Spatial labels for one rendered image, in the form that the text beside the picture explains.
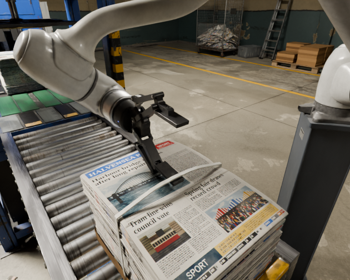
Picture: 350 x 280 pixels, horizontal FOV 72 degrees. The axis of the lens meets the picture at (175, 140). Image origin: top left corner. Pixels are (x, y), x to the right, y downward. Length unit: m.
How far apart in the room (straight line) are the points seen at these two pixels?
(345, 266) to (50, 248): 1.67
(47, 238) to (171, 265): 0.49
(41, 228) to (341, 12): 0.97
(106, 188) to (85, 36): 0.34
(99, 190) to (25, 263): 1.39
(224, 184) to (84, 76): 0.41
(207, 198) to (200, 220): 0.06
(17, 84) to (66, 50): 1.69
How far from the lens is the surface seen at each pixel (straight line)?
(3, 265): 1.97
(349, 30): 0.76
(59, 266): 0.76
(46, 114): 1.72
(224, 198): 0.53
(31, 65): 0.60
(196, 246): 0.45
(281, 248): 0.79
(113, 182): 0.58
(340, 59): 1.06
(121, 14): 0.62
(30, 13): 3.85
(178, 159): 0.64
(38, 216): 0.92
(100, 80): 0.66
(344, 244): 2.09
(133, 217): 0.48
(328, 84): 1.08
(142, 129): 0.56
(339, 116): 1.10
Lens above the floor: 1.38
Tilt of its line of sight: 29 degrees down
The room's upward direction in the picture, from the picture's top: straight up
